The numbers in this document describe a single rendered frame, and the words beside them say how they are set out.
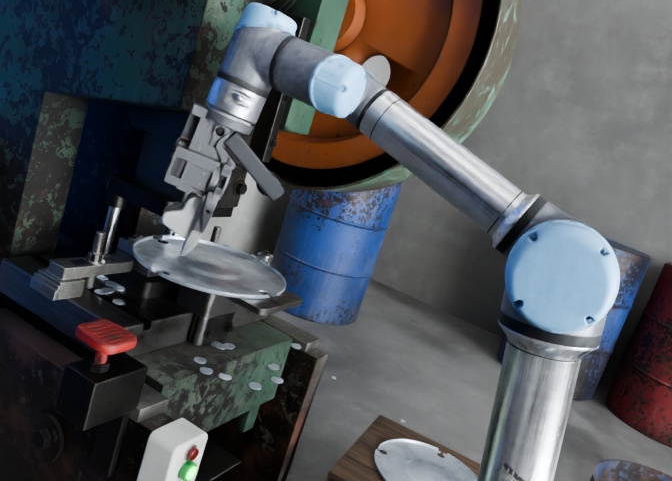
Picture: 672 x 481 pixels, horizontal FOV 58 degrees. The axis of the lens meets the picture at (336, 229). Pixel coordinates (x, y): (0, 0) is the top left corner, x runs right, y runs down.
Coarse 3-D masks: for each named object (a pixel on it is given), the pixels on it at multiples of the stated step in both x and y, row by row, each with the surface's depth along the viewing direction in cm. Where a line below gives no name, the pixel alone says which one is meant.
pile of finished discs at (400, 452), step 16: (384, 448) 156; (400, 448) 158; (416, 448) 161; (432, 448) 164; (384, 464) 149; (400, 464) 151; (416, 464) 152; (432, 464) 154; (448, 464) 158; (464, 464) 160; (384, 480) 142; (400, 480) 144; (416, 480) 145; (432, 480) 147; (448, 480) 150; (464, 480) 153
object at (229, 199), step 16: (144, 144) 111; (160, 144) 109; (176, 144) 108; (224, 144) 111; (144, 160) 111; (160, 160) 110; (144, 176) 111; (160, 176) 110; (240, 176) 114; (160, 192) 110; (176, 192) 108; (224, 192) 109; (240, 192) 114
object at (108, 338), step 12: (84, 324) 81; (96, 324) 82; (108, 324) 83; (84, 336) 79; (96, 336) 79; (108, 336) 80; (120, 336) 81; (132, 336) 82; (96, 348) 78; (108, 348) 78; (120, 348) 79; (132, 348) 81; (96, 360) 81
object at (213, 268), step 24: (144, 240) 117; (168, 240) 122; (144, 264) 103; (168, 264) 108; (192, 264) 110; (216, 264) 114; (240, 264) 121; (264, 264) 126; (192, 288) 100; (216, 288) 104; (240, 288) 107; (264, 288) 111
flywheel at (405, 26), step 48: (384, 0) 136; (432, 0) 131; (480, 0) 123; (336, 48) 141; (384, 48) 136; (432, 48) 131; (480, 48) 128; (432, 96) 128; (288, 144) 144; (336, 144) 139
